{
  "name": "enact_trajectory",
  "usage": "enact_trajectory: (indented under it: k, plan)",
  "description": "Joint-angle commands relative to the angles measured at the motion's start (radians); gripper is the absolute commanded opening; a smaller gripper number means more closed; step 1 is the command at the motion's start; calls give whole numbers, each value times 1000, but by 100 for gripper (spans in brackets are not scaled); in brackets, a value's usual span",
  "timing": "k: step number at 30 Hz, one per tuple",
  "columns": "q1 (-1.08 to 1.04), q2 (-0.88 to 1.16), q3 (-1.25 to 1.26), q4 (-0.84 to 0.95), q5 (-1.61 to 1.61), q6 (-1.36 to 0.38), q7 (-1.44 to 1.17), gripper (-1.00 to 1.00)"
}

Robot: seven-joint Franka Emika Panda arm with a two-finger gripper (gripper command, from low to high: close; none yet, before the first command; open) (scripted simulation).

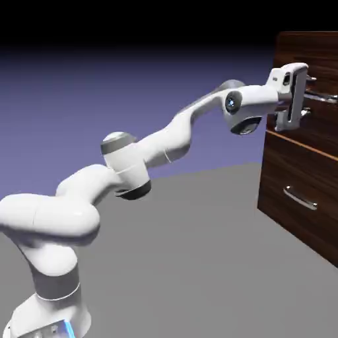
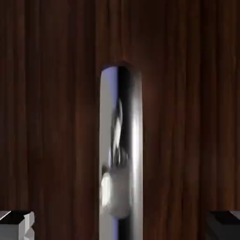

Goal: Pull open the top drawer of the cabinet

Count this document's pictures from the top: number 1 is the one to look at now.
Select dark wood drawer front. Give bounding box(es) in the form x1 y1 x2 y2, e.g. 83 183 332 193
257 131 338 269
265 34 338 160

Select dark wood cabinet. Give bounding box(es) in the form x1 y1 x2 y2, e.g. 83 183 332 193
256 30 338 269

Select curved silver drawer handle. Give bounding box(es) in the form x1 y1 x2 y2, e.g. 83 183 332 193
302 90 338 104
283 185 318 211

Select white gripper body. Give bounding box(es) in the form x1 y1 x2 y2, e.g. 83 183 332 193
275 62 310 133

